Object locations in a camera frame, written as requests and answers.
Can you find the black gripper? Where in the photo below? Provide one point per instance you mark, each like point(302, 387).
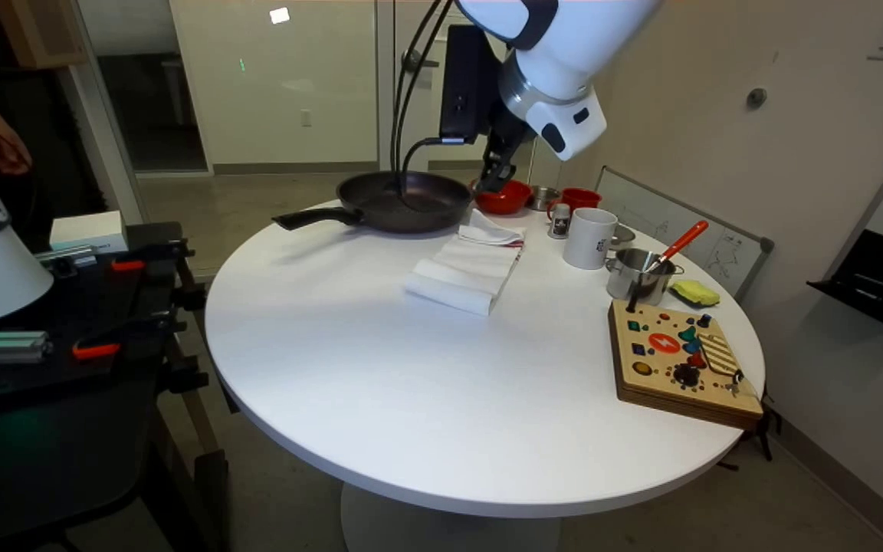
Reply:
point(503, 139)

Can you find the white towel red stripes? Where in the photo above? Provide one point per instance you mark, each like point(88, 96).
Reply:
point(466, 270)

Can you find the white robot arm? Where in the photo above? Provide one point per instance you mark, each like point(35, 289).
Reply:
point(546, 80)

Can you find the red bowl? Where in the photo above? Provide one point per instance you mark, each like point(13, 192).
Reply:
point(513, 198)

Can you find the black frying pan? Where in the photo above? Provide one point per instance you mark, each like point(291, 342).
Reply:
point(390, 205)

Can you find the small steel cup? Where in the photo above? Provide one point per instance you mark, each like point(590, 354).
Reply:
point(555, 211)

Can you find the red cup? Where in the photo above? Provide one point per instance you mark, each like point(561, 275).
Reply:
point(578, 198)

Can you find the white mug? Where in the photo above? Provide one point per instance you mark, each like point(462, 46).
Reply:
point(590, 238)

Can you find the steel pot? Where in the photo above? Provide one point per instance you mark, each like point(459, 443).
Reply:
point(627, 265)

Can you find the yellow green sponge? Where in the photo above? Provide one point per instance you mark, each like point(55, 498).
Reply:
point(692, 294)

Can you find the wooden toy board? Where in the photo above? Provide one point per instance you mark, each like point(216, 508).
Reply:
point(677, 364)

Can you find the round white table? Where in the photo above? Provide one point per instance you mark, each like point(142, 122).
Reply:
point(449, 431)

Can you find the black clamp orange tip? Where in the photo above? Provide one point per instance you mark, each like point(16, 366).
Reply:
point(116, 262)

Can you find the white box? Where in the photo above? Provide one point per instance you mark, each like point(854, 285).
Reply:
point(100, 231)

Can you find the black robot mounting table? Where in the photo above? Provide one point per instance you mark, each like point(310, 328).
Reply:
point(79, 439)

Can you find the whiteboard leaning on wall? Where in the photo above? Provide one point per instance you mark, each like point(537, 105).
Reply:
point(726, 254)

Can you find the aluminium rail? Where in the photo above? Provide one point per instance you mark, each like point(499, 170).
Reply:
point(22, 349)

